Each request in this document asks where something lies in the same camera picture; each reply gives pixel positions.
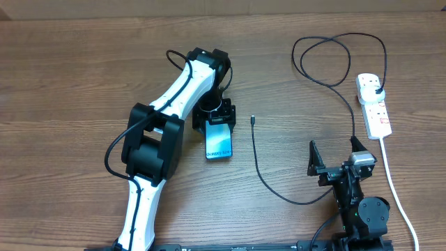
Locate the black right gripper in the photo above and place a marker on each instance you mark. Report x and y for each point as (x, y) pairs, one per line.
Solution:
(329, 173)

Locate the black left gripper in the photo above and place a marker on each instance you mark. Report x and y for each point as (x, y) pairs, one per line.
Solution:
(227, 113)

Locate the blue Galaxy smartphone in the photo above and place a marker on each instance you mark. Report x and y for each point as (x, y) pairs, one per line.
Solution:
(218, 141)

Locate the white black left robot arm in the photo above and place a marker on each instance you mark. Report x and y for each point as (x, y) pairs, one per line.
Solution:
(153, 139)

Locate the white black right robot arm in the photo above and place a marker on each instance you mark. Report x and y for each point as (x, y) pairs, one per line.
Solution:
(364, 218)

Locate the white charger plug adapter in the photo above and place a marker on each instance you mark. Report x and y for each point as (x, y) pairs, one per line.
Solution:
(370, 94)

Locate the white power strip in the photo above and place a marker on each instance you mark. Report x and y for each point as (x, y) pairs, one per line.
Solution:
(375, 115)

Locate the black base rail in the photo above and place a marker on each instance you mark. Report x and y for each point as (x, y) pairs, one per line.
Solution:
(299, 246)

